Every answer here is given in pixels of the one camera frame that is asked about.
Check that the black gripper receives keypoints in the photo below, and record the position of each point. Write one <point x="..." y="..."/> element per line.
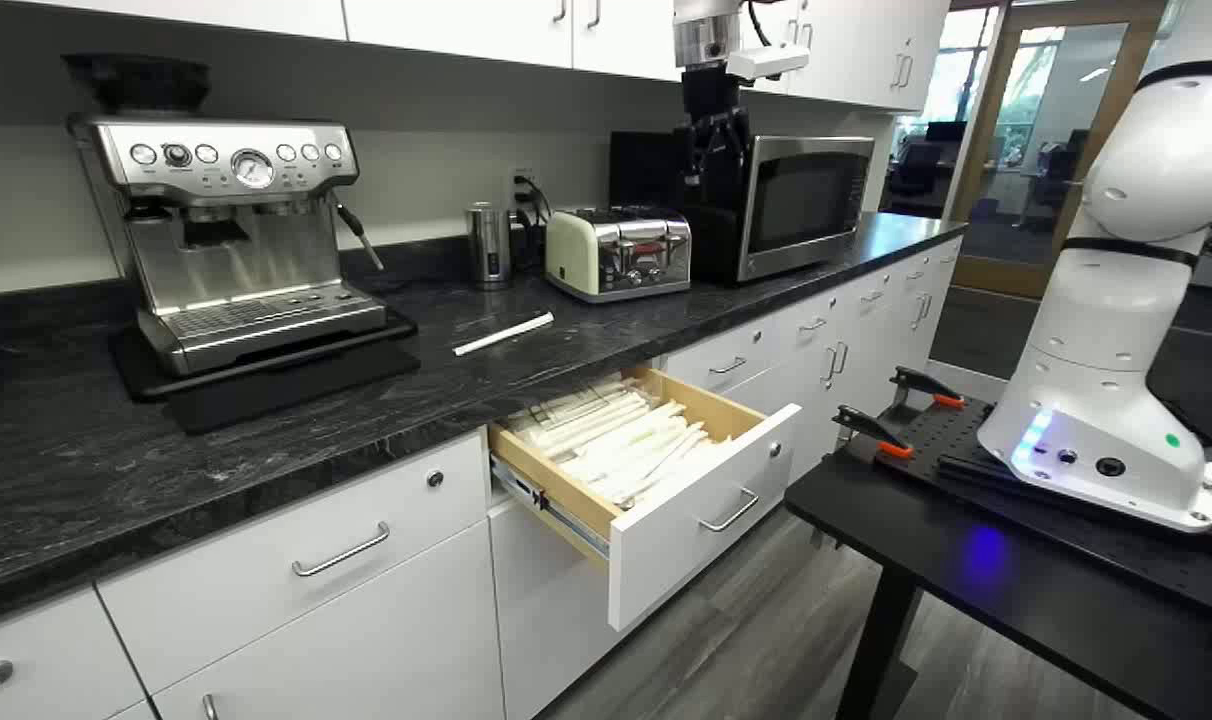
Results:
<point x="716" y="139"/>

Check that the white paper-wrapped straw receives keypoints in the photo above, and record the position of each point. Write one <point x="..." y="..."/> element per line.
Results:
<point x="507" y="335"/>

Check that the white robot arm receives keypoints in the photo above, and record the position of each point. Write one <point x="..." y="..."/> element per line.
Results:
<point x="1076" y="413"/>

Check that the stainless steel microwave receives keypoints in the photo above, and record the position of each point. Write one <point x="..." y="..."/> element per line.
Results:
<point x="757" y="207"/>

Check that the cream retro toaster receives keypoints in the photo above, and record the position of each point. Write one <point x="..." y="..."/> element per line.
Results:
<point x="606" y="257"/>

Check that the small steel milk jug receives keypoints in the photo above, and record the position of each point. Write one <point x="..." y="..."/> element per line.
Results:
<point x="488" y="245"/>

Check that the wrapped straws in drawer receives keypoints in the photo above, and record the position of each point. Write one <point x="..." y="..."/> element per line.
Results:
<point x="617" y="437"/>

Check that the open white wooden drawer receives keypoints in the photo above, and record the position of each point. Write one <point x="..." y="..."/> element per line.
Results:
<point x="665" y="540"/>

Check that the stainless steel espresso machine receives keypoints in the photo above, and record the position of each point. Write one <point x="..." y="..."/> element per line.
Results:
<point x="225" y="229"/>

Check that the white lower cabinets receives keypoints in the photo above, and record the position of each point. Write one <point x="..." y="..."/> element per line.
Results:
<point x="418" y="589"/>

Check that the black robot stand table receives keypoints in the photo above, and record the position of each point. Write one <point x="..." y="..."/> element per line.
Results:
<point x="1103" y="599"/>

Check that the white upper wall cabinets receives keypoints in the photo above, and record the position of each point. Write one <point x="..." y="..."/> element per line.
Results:
<point x="870" y="55"/>

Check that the orange-handled clamp rear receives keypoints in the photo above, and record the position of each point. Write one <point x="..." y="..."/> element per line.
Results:
<point x="932" y="388"/>

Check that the orange-handled clamp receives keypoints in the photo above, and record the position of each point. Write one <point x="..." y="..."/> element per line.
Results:
<point x="932" y="388"/>
<point x="883" y="437"/>

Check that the orange-handled clamp front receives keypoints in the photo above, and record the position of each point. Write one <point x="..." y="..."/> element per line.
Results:
<point x="883" y="437"/>

